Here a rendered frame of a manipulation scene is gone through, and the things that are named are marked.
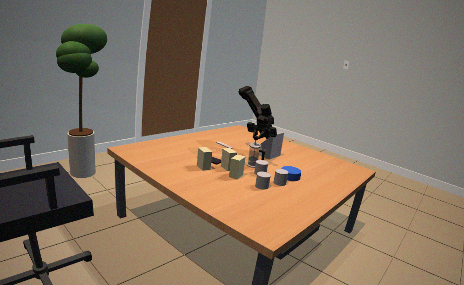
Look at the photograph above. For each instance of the blue short cylinder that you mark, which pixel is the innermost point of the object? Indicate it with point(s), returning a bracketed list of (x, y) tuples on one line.
[(294, 173)]

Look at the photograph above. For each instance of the grey cylinder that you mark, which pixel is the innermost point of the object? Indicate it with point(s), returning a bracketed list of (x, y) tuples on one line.
[(262, 180), (260, 166), (281, 176)]

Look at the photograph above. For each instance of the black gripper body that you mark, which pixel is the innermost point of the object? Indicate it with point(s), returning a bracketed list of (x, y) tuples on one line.
[(271, 130)]

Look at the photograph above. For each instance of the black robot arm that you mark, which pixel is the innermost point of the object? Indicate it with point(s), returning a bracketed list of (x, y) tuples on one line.
[(262, 112)]

